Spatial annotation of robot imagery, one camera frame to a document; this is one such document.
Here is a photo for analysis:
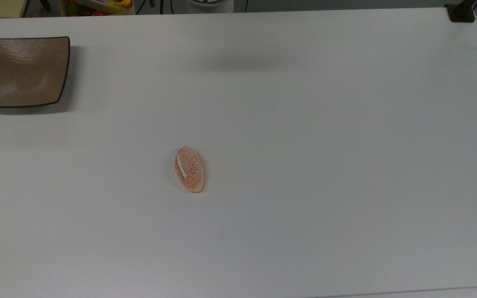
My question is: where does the sugared orange bread roll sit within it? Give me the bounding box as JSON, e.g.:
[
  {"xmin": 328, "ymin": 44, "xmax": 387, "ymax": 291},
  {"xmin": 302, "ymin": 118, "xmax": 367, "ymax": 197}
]
[{"xmin": 174, "ymin": 146, "xmax": 205, "ymax": 193}]

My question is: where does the brown square ceramic plate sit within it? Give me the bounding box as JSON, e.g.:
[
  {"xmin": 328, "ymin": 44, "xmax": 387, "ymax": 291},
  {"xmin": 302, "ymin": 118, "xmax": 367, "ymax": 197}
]
[{"xmin": 0, "ymin": 36, "xmax": 71, "ymax": 109}]

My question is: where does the box of toy fruit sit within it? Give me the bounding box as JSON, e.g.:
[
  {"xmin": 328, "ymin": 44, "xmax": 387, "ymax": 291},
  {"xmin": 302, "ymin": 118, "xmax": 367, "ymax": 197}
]
[{"xmin": 60, "ymin": 0, "xmax": 135, "ymax": 17}]

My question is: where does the black table clamp mount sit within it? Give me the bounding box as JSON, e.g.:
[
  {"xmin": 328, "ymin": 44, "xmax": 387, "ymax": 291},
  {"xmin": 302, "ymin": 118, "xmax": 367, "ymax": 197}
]
[{"xmin": 444, "ymin": 0, "xmax": 477, "ymax": 23}]

